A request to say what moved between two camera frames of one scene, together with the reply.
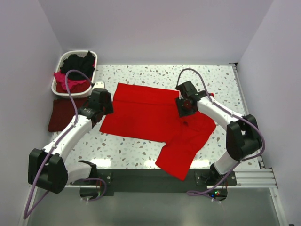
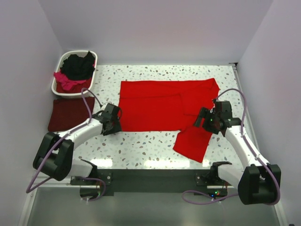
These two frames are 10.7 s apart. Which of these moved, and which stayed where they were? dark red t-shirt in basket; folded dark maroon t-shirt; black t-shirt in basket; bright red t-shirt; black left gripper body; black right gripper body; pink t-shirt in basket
Moved: black left gripper body; bright red t-shirt; black right gripper body
Stayed: dark red t-shirt in basket; pink t-shirt in basket; folded dark maroon t-shirt; black t-shirt in basket
